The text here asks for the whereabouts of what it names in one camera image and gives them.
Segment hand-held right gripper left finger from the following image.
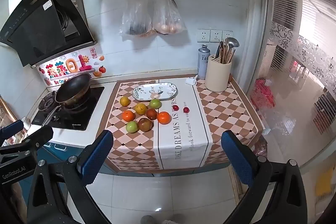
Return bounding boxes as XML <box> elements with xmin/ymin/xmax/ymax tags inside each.
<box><xmin>26</xmin><ymin>130</ymin><xmax>114</xmax><ymax>224</ymax></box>

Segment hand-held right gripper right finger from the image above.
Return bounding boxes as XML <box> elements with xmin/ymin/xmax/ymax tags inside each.
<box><xmin>221</xmin><ymin>130</ymin><xmax>307</xmax><ymax>224</ymax></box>

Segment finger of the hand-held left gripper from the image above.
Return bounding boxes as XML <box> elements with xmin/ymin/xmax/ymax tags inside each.
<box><xmin>22</xmin><ymin>126</ymin><xmax>54</xmax><ymax>159</ymax></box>
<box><xmin>0</xmin><ymin>120</ymin><xmax>24</xmax><ymax>139</ymax></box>

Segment orange tangerine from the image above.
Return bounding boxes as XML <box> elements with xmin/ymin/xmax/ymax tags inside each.
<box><xmin>122</xmin><ymin>110</ymin><xmax>135</xmax><ymax>122</ymax></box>
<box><xmin>157</xmin><ymin>112</ymin><xmax>171</xmax><ymax>125</ymax></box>

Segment floral ceramic plate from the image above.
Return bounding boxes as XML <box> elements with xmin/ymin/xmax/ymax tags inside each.
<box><xmin>132</xmin><ymin>82</ymin><xmax>178</xmax><ymax>101</ymax></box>

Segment black gas cooktop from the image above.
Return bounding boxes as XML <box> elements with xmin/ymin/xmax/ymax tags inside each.
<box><xmin>31</xmin><ymin>86</ymin><xmax>105</xmax><ymax>131</ymax></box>

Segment checkered brown tablecloth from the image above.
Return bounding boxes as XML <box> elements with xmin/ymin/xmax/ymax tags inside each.
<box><xmin>104</xmin><ymin>74</ymin><xmax>264</xmax><ymax>170</ymax></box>

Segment dark frying pan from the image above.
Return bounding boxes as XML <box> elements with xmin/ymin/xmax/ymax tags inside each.
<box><xmin>41</xmin><ymin>73</ymin><xmax>92</xmax><ymax>127</ymax></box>

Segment red patterned bag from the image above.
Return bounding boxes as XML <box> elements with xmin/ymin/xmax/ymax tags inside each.
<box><xmin>251</xmin><ymin>78</ymin><xmax>276</xmax><ymax>109</ymax></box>

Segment cream utensil holder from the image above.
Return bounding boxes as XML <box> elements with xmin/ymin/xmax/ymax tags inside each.
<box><xmin>205</xmin><ymin>55</ymin><xmax>233</xmax><ymax>93</ymax></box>

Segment grey metal bottle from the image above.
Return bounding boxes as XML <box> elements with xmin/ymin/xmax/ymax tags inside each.
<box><xmin>197</xmin><ymin>44</ymin><xmax>210</xmax><ymax>80</ymax></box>

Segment bundle of wooden chopsticks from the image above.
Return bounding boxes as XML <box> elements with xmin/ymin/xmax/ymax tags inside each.
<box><xmin>219</xmin><ymin>40</ymin><xmax>235</xmax><ymax>64</ymax></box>

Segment glass sliding door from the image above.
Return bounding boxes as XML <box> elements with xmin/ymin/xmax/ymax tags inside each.
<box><xmin>247</xmin><ymin>0</ymin><xmax>336</xmax><ymax>177</ymax></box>

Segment black range hood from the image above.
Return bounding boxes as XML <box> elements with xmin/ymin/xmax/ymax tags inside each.
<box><xmin>0</xmin><ymin>0</ymin><xmax>97</xmax><ymax>67</ymax></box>

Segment metal ladle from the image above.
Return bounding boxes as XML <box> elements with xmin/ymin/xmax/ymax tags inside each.
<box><xmin>226</xmin><ymin>37</ymin><xmax>240</xmax><ymax>57</ymax></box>

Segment clear plastic bag dark contents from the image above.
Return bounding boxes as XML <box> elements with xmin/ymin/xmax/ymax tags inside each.
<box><xmin>119</xmin><ymin>0</ymin><xmax>155</xmax><ymax>41</ymax></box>

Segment clear plastic bag with eggs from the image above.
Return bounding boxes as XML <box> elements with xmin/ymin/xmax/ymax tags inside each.
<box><xmin>152</xmin><ymin>0</ymin><xmax>187</xmax><ymax>36</ymax></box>

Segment colourful wall sticker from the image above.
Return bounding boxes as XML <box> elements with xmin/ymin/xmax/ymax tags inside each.
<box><xmin>37</xmin><ymin>47</ymin><xmax>107</xmax><ymax>87</ymax></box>

